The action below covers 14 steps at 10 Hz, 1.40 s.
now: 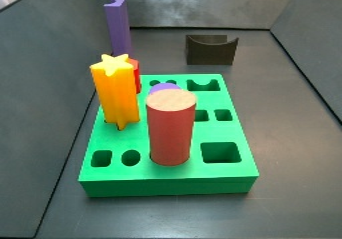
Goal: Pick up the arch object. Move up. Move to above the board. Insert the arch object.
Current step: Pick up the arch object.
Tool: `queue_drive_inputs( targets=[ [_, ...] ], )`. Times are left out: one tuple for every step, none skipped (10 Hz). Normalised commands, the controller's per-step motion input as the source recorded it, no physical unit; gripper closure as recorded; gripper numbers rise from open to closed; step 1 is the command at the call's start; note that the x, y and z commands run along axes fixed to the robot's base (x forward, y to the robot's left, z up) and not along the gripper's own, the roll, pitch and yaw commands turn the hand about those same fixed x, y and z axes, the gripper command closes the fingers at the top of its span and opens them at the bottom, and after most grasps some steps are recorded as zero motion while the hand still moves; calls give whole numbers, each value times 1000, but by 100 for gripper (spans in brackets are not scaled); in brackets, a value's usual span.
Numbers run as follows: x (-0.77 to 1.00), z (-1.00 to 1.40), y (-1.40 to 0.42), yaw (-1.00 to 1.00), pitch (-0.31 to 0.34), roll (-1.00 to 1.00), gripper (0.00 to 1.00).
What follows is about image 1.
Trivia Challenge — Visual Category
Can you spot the red hexagonal prism block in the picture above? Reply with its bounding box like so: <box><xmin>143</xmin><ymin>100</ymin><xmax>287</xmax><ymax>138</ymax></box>
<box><xmin>128</xmin><ymin>58</ymin><xmax>141</xmax><ymax>94</ymax></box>

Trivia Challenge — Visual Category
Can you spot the large red cylinder block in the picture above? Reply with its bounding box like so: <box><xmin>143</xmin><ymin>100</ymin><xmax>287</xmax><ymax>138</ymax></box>
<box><xmin>145</xmin><ymin>89</ymin><xmax>196</xmax><ymax>166</ymax></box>

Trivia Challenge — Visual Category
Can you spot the purple arch block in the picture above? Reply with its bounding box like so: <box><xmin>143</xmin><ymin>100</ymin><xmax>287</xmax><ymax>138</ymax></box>
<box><xmin>104</xmin><ymin>0</ymin><xmax>132</xmax><ymax>55</ymax></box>

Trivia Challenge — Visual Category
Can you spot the black curved holder stand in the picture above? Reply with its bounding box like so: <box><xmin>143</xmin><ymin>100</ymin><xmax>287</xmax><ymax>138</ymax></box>
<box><xmin>185</xmin><ymin>35</ymin><xmax>239</xmax><ymax>65</ymax></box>

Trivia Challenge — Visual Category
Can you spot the yellow star prism block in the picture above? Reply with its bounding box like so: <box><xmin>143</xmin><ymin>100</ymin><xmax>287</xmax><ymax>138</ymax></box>
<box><xmin>89</xmin><ymin>54</ymin><xmax>140</xmax><ymax>130</ymax></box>

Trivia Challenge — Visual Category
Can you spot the small purple cylinder block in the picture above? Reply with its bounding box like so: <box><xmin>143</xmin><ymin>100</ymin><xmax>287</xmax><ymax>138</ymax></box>
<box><xmin>148</xmin><ymin>83</ymin><xmax>180</xmax><ymax>95</ymax></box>

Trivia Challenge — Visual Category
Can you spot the green shape sorter board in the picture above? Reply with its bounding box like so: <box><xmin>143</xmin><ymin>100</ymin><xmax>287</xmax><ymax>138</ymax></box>
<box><xmin>79</xmin><ymin>74</ymin><xmax>259</xmax><ymax>197</ymax></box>

